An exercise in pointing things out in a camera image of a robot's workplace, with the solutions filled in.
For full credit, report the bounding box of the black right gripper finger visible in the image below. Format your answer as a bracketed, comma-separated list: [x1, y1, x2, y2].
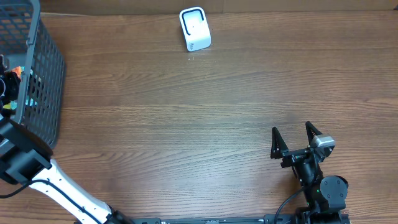
[305, 121, 323, 145]
[271, 127, 289, 159]

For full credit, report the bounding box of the orange tissue pack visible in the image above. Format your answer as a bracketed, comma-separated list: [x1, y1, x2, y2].
[11, 66, 22, 80]

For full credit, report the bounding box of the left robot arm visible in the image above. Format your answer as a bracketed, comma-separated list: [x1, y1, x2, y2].
[1, 117, 132, 223]

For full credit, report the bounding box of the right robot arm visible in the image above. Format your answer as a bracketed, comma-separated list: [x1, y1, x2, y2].
[264, 121, 350, 224]

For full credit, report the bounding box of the white barcode scanner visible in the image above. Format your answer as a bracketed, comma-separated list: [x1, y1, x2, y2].
[179, 6, 211, 52]

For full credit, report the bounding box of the grey plastic mesh basket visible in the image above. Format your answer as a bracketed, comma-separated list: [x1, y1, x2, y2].
[1, 0, 66, 147]

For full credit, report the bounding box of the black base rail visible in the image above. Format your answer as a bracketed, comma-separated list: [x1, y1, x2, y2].
[127, 213, 299, 224]

